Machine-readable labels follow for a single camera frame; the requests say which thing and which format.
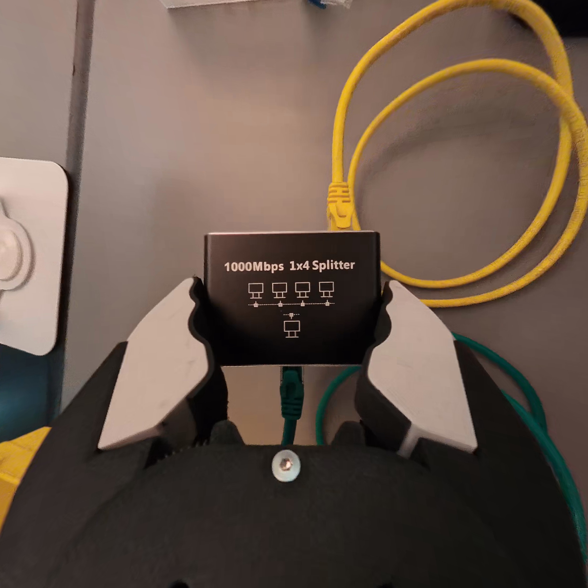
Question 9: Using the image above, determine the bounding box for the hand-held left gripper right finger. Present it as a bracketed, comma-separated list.
[356, 279, 478, 458]

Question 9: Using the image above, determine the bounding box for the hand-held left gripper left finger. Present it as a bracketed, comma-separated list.
[98, 276, 228, 451]

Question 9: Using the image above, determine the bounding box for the black ethernet splitter box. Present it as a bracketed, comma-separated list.
[203, 231, 382, 367]

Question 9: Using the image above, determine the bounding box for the dark teal object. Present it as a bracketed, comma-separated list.
[0, 345, 62, 442]

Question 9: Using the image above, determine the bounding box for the white plastic plate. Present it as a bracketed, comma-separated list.
[0, 156, 70, 356]

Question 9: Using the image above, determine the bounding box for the yellow plastic object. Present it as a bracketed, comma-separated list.
[0, 426, 52, 533]

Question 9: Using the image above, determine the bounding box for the green ethernet cable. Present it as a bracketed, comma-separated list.
[279, 333, 588, 568]

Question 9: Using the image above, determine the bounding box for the yellow ethernet cable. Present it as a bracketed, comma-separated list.
[326, 0, 588, 308]

